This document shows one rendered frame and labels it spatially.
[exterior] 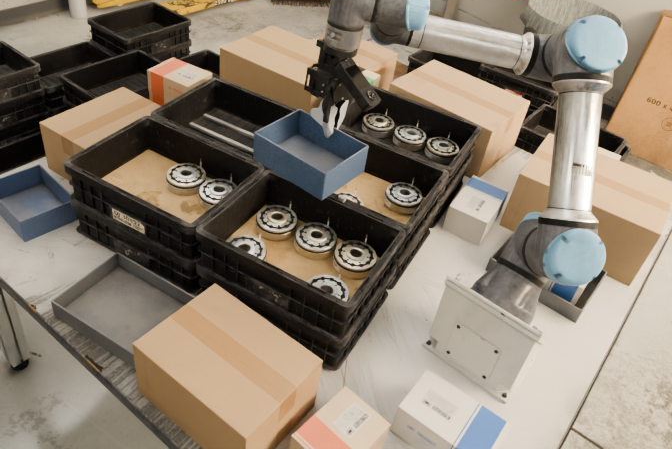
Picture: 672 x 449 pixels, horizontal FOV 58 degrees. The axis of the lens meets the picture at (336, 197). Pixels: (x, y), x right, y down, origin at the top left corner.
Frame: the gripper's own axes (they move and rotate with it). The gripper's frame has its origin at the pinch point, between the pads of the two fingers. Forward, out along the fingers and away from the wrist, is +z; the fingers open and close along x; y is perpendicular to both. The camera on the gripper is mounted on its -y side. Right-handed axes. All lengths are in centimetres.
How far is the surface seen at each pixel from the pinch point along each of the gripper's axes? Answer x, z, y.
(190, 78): -17, 19, 67
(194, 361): 47, 30, -10
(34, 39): -90, 106, 299
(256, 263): 25.0, 21.8, -4.1
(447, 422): 18, 35, -52
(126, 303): 39, 45, 22
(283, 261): 12.0, 30.5, -1.5
